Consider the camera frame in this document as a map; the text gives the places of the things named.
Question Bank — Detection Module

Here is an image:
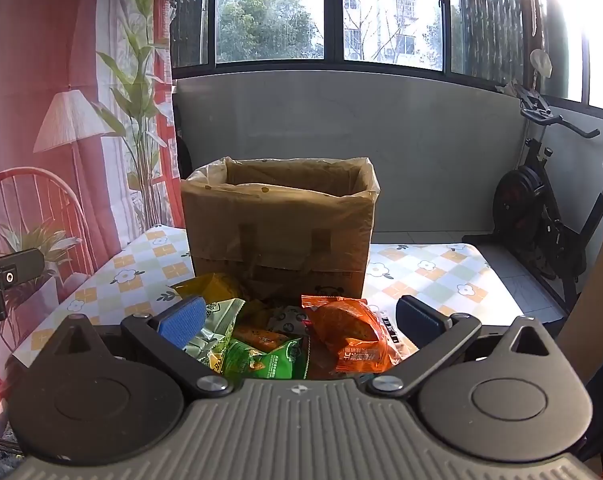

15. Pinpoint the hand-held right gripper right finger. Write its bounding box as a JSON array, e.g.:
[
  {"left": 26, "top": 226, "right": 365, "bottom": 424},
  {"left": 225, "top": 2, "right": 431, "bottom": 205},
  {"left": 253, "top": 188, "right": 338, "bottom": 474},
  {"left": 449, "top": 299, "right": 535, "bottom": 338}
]
[{"left": 367, "top": 295, "right": 559, "bottom": 397}]

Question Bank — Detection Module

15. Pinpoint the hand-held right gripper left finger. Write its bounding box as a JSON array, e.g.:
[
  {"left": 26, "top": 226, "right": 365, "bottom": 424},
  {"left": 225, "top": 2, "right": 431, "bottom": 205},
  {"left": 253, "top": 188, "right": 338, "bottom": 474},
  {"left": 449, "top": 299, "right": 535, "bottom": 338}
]
[{"left": 42, "top": 296, "right": 235, "bottom": 397}]

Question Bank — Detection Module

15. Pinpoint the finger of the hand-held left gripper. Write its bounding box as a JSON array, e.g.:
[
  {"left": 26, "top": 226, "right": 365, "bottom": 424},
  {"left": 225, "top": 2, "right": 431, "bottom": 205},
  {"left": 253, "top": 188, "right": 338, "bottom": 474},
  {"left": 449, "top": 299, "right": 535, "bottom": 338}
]
[{"left": 0, "top": 247, "right": 46, "bottom": 326}]

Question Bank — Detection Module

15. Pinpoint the large orange snack packet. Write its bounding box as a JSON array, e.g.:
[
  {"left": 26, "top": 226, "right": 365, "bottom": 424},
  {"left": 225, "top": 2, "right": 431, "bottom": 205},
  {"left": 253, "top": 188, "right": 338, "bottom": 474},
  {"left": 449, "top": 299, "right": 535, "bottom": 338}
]
[{"left": 301, "top": 294, "right": 415, "bottom": 375}]

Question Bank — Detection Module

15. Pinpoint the small orange snack packet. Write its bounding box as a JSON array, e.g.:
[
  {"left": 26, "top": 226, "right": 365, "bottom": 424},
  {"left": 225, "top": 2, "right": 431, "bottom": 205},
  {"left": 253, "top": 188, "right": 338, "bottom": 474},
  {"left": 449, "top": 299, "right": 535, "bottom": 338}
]
[{"left": 234, "top": 322, "right": 292, "bottom": 353}]

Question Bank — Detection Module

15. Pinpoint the bright green snack packet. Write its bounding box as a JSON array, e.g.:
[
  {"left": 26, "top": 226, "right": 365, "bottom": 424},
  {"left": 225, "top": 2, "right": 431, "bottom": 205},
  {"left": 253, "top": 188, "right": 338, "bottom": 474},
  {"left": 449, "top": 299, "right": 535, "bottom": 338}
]
[{"left": 222, "top": 337, "right": 307, "bottom": 381}]

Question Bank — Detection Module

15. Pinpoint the brown cardboard box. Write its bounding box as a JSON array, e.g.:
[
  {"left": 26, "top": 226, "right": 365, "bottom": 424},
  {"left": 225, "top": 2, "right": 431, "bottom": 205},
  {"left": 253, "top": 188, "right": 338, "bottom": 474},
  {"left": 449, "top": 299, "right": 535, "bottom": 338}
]
[{"left": 180, "top": 156, "right": 382, "bottom": 300}]

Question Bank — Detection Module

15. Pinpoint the clear plastic box liner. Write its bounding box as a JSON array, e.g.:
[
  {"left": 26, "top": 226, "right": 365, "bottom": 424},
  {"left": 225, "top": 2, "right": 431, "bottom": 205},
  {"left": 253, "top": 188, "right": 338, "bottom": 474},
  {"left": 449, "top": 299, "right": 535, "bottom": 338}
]
[{"left": 180, "top": 156, "right": 382, "bottom": 273}]

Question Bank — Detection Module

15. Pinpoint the pale green snack packet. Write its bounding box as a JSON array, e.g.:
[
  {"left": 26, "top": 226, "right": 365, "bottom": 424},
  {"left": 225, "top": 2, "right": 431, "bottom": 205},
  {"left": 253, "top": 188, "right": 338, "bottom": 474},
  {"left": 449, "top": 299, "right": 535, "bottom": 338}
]
[{"left": 182, "top": 297, "right": 246, "bottom": 371}]

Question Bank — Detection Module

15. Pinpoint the yellow snack packet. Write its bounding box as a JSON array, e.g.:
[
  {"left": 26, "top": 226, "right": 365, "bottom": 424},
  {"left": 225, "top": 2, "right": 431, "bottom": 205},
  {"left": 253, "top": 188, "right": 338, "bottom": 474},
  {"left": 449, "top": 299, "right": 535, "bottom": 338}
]
[{"left": 170, "top": 272, "right": 247, "bottom": 306}]

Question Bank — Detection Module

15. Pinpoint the white blue-patterned snack packet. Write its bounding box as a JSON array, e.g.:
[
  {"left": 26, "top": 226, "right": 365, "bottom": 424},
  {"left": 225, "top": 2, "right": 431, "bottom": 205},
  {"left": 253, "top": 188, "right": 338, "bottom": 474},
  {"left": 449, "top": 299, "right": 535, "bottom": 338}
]
[{"left": 269, "top": 305, "right": 312, "bottom": 336}]

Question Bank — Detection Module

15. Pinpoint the black exercise bike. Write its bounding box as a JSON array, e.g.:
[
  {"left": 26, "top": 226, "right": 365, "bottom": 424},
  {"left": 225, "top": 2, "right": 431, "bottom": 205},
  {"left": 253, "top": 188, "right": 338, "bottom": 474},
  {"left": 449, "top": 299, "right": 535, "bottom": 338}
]
[{"left": 461, "top": 80, "right": 603, "bottom": 311}]

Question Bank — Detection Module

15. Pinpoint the brown cardboard sheet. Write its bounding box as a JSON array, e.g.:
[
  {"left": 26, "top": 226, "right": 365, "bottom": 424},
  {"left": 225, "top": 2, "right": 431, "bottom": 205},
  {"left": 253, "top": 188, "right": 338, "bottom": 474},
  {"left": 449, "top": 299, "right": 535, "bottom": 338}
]
[{"left": 556, "top": 205, "right": 603, "bottom": 386}]

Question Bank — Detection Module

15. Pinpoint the printed red backdrop cloth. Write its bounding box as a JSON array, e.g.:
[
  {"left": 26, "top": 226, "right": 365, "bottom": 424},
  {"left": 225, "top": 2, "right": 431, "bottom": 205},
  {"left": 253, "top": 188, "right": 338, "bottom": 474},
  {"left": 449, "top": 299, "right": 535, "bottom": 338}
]
[{"left": 0, "top": 0, "right": 182, "bottom": 411}]

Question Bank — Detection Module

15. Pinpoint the white hanging bag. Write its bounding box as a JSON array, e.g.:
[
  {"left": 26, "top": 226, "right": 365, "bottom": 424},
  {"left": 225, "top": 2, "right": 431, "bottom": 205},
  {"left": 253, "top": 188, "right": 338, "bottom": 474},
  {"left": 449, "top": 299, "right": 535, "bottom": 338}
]
[{"left": 529, "top": 47, "right": 553, "bottom": 79}]

